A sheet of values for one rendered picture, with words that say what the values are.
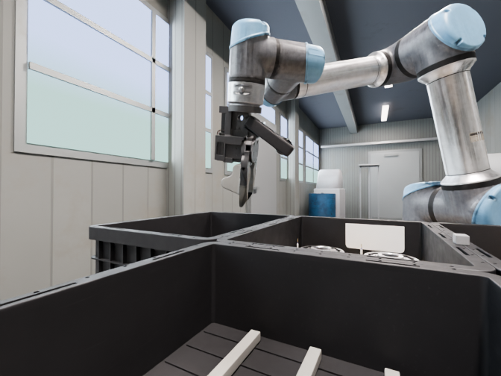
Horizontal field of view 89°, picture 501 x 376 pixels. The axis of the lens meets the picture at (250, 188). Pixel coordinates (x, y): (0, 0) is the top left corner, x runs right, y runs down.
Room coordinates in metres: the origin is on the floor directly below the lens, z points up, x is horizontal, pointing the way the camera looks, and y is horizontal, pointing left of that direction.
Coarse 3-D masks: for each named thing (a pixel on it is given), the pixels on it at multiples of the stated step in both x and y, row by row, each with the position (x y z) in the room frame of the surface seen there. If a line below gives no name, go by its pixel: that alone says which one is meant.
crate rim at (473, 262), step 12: (300, 216) 0.68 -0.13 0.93; (312, 216) 0.67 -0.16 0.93; (264, 228) 0.47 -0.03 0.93; (432, 228) 0.46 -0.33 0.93; (228, 240) 0.35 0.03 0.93; (444, 240) 0.35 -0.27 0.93; (324, 252) 0.28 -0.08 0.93; (336, 252) 0.28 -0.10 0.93; (456, 252) 0.29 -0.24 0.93; (468, 252) 0.28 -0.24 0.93; (420, 264) 0.24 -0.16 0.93; (432, 264) 0.24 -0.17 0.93; (444, 264) 0.24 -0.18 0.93; (468, 264) 0.25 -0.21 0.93; (480, 264) 0.24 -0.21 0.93
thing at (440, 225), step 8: (432, 224) 0.53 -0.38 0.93; (440, 224) 0.54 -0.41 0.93; (448, 224) 0.54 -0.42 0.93; (456, 224) 0.53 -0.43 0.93; (464, 224) 0.53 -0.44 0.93; (472, 224) 0.53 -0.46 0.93; (448, 232) 0.42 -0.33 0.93; (472, 248) 0.30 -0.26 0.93; (480, 248) 0.30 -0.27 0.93; (480, 256) 0.27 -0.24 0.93; (488, 256) 0.27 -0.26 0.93; (496, 264) 0.24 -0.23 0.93; (496, 272) 0.23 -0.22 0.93
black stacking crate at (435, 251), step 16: (288, 224) 0.59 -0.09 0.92; (304, 224) 0.68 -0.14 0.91; (320, 224) 0.66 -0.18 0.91; (336, 224) 0.64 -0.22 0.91; (368, 224) 0.61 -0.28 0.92; (384, 224) 0.59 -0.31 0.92; (400, 224) 0.58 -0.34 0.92; (240, 240) 0.39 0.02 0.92; (256, 240) 0.44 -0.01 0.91; (272, 240) 0.51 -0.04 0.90; (288, 240) 0.59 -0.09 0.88; (304, 240) 0.68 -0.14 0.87; (320, 240) 0.66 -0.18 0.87; (336, 240) 0.64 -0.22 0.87; (416, 240) 0.56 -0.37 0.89; (432, 240) 0.43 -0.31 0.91; (416, 256) 0.56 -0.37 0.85; (432, 256) 0.43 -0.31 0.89; (448, 256) 0.33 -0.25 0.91
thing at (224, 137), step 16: (224, 112) 0.53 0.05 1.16; (240, 112) 0.52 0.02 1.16; (256, 112) 0.51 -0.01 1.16; (224, 128) 0.55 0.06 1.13; (240, 128) 0.54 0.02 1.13; (224, 144) 0.53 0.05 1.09; (240, 144) 0.52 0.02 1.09; (256, 144) 0.55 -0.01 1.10; (224, 160) 0.54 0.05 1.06; (240, 160) 0.53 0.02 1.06
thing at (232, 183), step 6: (234, 168) 0.54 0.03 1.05; (240, 168) 0.53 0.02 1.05; (234, 174) 0.54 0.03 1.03; (240, 174) 0.54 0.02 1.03; (222, 180) 0.55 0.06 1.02; (228, 180) 0.54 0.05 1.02; (234, 180) 0.54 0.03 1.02; (222, 186) 0.55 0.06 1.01; (228, 186) 0.54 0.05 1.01; (234, 186) 0.54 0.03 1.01; (240, 186) 0.53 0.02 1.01; (246, 186) 0.53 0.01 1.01; (240, 192) 0.54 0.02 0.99; (246, 192) 0.54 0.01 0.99; (240, 198) 0.54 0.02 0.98; (246, 198) 0.55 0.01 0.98; (240, 204) 0.55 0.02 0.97
